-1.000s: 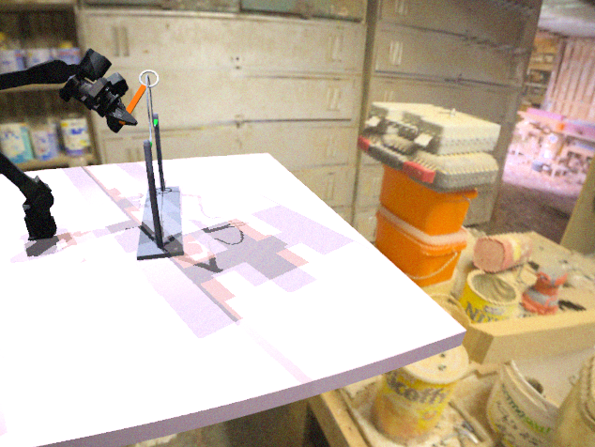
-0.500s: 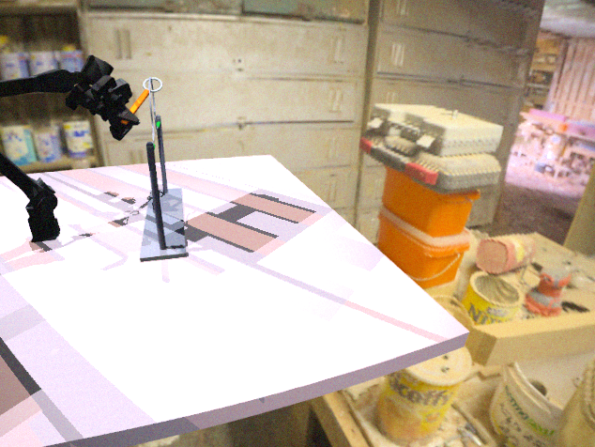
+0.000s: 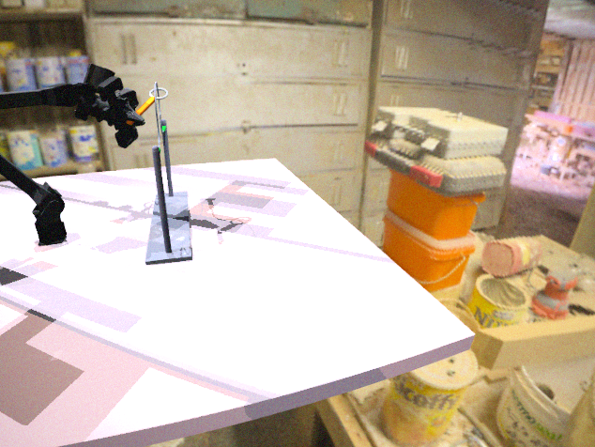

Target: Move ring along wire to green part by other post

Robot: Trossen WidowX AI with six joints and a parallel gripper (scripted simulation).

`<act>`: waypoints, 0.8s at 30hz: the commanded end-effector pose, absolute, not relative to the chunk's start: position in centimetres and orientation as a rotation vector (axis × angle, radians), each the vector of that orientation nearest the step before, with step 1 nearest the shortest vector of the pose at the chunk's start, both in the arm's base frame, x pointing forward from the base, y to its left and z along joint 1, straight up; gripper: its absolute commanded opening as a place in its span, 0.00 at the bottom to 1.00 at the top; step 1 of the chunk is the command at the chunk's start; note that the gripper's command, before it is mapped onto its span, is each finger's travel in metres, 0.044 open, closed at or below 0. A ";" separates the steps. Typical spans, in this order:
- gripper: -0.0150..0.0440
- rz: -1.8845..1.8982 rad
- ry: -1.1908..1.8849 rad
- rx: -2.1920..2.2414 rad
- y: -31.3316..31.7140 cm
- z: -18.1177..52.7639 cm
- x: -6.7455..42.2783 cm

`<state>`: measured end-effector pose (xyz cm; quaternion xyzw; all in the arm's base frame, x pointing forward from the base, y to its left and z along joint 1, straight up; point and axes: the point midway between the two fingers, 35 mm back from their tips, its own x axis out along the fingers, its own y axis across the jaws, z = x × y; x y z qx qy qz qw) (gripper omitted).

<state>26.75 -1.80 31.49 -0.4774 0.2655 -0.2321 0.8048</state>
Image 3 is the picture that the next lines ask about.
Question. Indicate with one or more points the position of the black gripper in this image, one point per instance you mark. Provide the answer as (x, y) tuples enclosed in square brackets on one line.
[(116, 111)]

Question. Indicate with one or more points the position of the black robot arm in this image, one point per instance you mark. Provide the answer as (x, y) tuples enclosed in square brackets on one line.
[(49, 205)]

